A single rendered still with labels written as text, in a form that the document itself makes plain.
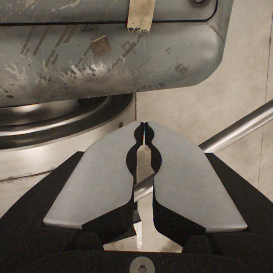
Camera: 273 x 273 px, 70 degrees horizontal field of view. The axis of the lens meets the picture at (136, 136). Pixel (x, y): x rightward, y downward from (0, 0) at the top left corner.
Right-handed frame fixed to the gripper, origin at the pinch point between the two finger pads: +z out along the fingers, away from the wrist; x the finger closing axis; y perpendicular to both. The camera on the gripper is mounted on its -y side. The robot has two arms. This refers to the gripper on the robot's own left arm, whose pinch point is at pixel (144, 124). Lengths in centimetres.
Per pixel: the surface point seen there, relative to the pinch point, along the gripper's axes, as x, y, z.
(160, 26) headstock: 1.2, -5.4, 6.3
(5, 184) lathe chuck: -14.2, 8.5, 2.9
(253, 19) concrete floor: 83, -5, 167
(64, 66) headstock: -6.2, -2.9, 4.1
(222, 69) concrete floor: 65, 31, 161
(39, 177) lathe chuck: -11.1, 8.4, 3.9
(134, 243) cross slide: -4, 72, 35
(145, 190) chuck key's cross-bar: 0.1, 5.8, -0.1
